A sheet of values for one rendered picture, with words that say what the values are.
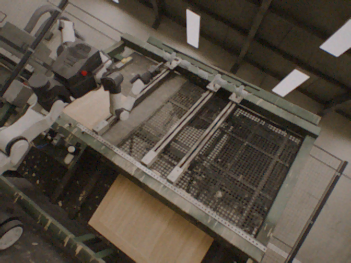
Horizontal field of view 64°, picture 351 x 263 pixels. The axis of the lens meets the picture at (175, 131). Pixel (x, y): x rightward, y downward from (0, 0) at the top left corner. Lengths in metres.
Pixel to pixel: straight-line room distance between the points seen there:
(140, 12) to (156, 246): 7.11
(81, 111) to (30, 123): 0.64
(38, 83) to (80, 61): 0.30
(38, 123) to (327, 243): 7.36
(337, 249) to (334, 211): 0.92
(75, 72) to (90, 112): 0.63
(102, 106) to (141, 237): 1.14
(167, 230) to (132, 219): 0.29
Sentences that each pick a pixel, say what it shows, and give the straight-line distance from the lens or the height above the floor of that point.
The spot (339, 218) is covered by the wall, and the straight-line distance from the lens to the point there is 8.26.
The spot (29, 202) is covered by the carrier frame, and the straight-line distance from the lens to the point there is 2.51.
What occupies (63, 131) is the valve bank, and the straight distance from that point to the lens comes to 2.38.
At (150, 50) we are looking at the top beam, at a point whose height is 1.87.
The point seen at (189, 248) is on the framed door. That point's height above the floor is 0.56.
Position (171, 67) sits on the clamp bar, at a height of 1.80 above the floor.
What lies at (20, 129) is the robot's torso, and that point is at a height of 0.72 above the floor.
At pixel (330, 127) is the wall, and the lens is 8.18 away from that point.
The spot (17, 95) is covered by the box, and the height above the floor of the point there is 0.84.
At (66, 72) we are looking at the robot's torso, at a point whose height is 1.17.
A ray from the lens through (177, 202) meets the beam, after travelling 1.96.
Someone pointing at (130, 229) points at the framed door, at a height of 0.41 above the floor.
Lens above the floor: 1.09
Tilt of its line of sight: 4 degrees up
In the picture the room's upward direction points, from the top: 32 degrees clockwise
